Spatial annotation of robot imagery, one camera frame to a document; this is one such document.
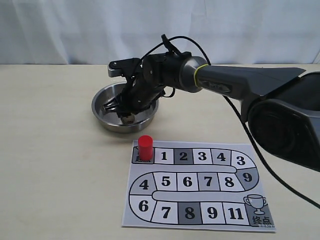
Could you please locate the stainless steel round bowl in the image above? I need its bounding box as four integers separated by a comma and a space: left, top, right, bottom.
91, 82, 159, 134

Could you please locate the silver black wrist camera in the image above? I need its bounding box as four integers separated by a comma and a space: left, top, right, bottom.
107, 58, 140, 78

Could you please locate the wooden die with black dots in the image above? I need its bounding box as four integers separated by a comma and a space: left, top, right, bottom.
121, 115, 135, 125

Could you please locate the printed paper game board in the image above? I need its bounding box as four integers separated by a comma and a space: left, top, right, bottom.
122, 140, 276, 233

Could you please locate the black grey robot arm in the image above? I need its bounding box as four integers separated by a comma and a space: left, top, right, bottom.
103, 52, 320, 171

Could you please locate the red cylinder game piece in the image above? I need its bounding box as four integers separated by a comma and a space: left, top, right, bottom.
138, 135, 153, 162

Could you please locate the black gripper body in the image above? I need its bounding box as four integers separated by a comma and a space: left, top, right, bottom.
120, 51, 192, 113

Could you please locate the white backdrop curtain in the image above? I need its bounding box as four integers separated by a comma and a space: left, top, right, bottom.
0, 0, 320, 65

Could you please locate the black cable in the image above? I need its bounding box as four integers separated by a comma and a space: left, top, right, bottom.
141, 33, 320, 209

